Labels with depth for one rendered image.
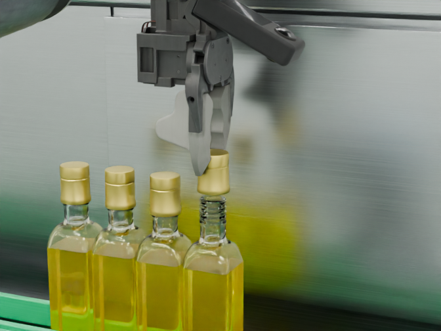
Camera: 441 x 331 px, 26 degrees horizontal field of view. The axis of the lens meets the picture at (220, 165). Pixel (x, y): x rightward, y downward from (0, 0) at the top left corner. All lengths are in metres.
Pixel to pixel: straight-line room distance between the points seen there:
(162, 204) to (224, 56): 0.18
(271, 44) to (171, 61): 0.11
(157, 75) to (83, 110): 0.28
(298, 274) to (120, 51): 0.35
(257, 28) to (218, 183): 0.18
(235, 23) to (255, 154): 0.23
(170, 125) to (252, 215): 0.21
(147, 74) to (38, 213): 0.41
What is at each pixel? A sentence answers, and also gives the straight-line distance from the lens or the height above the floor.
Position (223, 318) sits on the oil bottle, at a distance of 1.06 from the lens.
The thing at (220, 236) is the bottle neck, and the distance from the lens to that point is 1.05.
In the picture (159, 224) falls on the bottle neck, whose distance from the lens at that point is 1.07.
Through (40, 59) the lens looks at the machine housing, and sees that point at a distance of 1.30.
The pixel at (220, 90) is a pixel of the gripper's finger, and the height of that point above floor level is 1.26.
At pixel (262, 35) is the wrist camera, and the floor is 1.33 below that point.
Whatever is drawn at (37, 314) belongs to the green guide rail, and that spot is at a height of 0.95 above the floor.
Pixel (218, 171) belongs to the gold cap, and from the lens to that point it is 1.02.
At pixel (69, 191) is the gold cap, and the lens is 1.11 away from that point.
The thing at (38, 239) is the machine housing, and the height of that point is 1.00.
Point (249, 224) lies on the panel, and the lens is 1.18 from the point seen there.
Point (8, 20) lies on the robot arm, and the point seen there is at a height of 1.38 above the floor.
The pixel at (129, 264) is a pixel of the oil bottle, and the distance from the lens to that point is 1.09.
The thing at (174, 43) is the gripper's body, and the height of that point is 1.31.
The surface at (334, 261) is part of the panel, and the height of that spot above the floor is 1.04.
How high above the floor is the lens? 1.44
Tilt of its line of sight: 15 degrees down
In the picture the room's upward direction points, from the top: straight up
